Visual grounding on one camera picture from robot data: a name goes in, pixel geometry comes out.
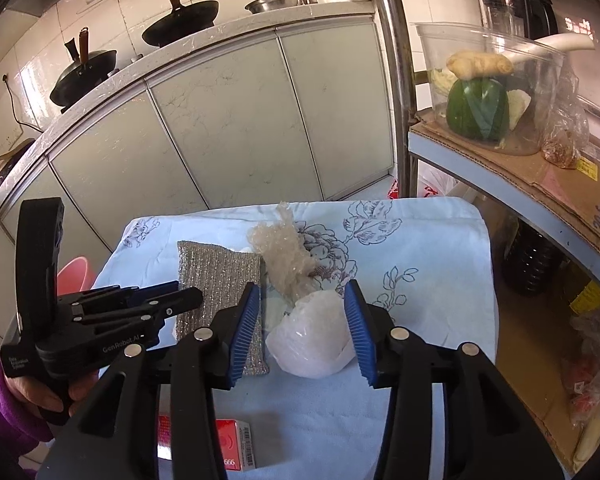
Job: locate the person's left forearm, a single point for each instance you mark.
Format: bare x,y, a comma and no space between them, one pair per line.
0,410

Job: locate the pink plastic bucket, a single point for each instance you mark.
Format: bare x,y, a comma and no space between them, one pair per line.
75,272

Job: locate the black wok with spatula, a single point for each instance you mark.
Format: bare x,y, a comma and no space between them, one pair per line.
80,80

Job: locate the crumpled plastic bags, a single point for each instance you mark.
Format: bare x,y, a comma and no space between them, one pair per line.
592,370

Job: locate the pale root vegetable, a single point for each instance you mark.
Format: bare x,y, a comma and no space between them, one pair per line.
587,440

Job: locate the brown cardboard sheet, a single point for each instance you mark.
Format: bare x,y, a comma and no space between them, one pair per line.
530,185

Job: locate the white radish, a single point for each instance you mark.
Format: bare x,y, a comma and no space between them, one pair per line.
570,42

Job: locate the ginger root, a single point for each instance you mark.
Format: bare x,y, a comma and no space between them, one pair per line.
480,65

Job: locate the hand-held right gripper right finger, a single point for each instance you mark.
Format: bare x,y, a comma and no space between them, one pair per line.
357,330

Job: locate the person's left hand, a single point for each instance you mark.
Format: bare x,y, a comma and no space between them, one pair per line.
32,392

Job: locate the clear plastic container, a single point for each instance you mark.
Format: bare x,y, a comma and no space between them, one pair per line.
530,110

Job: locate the white and red plastic bag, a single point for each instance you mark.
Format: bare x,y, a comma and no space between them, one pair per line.
430,185

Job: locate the light blue floral cloth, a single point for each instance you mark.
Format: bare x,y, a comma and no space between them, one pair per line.
430,310

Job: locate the dark oil bottle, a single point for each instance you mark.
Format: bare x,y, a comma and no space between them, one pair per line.
530,260

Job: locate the red medicine box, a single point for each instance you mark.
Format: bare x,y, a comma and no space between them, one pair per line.
230,442

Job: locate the yellow label bottle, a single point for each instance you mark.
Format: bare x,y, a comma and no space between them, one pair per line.
587,300

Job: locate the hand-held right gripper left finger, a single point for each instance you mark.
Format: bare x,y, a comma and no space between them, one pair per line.
242,330

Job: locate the metal shelf rack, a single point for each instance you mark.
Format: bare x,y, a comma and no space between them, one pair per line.
395,60

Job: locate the clear bag with brown contents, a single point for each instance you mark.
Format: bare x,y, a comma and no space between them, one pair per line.
565,135

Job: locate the pale cabbage piece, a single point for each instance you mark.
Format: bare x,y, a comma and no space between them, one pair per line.
517,107

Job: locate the grey kitchen cabinet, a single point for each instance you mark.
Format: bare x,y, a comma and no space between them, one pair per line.
230,110

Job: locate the steel basin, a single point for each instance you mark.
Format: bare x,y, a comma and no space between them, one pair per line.
270,4

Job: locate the clear plastic wrap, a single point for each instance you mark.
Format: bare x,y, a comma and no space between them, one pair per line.
280,255

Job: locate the silver scouring pad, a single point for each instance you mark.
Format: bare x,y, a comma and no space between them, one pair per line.
205,275

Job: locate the black blender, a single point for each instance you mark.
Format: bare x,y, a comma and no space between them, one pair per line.
535,10

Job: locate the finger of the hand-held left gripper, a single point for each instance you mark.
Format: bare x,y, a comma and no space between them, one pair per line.
130,291
180,299

